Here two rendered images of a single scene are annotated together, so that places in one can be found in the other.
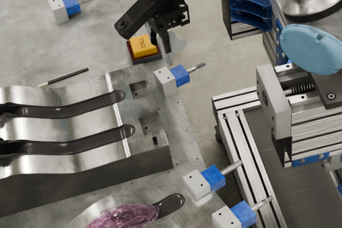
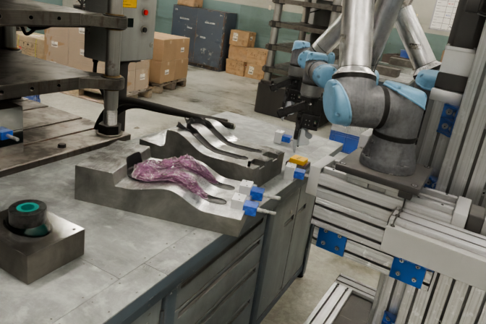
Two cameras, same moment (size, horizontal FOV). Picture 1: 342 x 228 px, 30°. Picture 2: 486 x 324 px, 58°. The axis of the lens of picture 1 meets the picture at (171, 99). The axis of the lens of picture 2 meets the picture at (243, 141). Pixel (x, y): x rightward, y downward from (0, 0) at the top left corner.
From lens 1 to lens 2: 0.94 m
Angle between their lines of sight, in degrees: 41
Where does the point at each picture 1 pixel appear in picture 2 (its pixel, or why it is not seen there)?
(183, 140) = (269, 191)
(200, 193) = (242, 188)
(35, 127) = (207, 134)
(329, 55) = (335, 97)
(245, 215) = (251, 205)
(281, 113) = (314, 168)
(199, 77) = not seen: hidden behind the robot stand
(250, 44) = not seen: hidden behind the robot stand
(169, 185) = (235, 183)
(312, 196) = not seen: outside the picture
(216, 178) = (257, 191)
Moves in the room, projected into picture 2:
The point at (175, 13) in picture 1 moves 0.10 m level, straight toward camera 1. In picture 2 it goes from (310, 118) to (296, 121)
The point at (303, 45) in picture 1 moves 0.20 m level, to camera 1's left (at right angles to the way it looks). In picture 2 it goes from (328, 92) to (265, 77)
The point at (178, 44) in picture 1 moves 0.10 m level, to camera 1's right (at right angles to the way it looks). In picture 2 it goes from (304, 139) to (329, 147)
